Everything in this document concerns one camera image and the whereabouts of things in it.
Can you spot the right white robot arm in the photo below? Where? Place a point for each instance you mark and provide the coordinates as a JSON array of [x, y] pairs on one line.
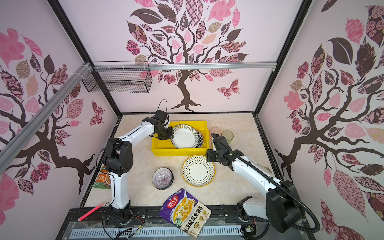
[[281, 203]]

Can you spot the pink marker pen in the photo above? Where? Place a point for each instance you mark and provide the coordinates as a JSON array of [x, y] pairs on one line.
[[91, 211]]

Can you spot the yellow plastic bin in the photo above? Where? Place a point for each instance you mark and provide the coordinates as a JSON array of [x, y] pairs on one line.
[[167, 149]]

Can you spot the black wire basket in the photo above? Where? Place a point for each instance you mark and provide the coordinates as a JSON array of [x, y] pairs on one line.
[[119, 77]]

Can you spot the aluminium rail left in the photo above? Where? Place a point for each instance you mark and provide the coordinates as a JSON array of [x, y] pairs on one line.
[[12, 149]]

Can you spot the black white geometric plate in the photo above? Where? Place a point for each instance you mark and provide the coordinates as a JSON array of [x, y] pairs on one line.
[[200, 141]]

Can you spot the yellow dotted plate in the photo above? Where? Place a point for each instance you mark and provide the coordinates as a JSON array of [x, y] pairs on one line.
[[198, 172]]

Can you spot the aluminium rail back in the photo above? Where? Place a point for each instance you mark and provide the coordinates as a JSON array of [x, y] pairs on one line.
[[201, 66]]

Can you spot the purple seasoning packet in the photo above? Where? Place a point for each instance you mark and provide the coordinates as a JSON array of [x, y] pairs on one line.
[[185, 212]]

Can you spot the green translucent cup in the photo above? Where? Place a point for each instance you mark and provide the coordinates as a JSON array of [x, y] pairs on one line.
[[229, 136]]

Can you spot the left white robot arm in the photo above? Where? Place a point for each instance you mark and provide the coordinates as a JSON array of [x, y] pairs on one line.
[[119, 159]]

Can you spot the white vent grille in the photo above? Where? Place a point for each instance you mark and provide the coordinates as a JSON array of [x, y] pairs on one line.
[[207, 231]]

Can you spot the white striped rim plate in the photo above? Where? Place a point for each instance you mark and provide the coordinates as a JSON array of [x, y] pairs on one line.
[[185, 137]]

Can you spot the pink translucent cup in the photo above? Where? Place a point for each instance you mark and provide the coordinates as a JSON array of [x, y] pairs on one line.
[[214, 130]]

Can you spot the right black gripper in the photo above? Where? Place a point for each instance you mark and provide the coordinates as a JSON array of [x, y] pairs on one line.
[[209, 154]]

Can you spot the purple patterned bowl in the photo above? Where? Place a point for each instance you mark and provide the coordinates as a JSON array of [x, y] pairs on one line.
[[162, 178]]

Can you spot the aluminium rail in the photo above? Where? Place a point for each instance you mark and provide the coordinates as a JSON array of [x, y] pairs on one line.
[[12, 149], [201, 66]]

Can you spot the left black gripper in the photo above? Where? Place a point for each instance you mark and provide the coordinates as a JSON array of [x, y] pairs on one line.
[[169, 135]]

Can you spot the green food packet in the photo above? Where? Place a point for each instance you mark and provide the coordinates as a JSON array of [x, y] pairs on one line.
[[103, 180]]

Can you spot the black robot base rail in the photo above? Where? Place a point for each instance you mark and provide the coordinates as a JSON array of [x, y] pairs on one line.
[[148, 217]]

